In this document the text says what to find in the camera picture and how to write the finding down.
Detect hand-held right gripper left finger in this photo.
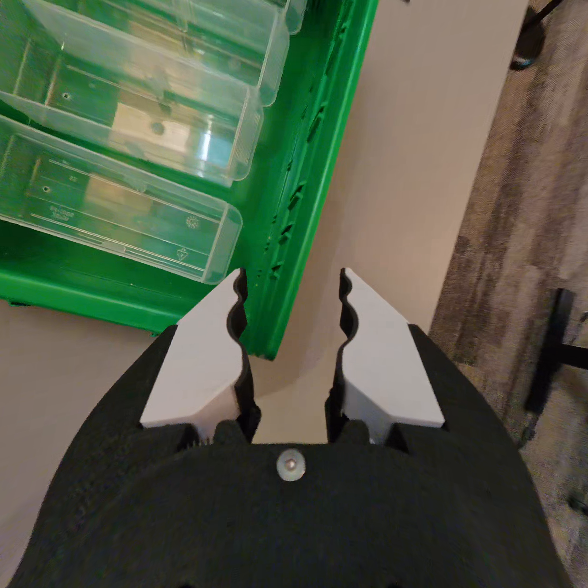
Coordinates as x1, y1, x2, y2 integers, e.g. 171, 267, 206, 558
139, 269, 262, 443

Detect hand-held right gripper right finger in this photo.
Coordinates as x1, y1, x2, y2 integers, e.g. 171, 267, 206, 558
325, 267, 445, 444

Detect green plastic bin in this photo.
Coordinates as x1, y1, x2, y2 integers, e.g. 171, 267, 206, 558
0, 0, 379, 361

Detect black table leg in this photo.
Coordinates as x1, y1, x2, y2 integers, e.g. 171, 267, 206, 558
524, 288, 588, 414

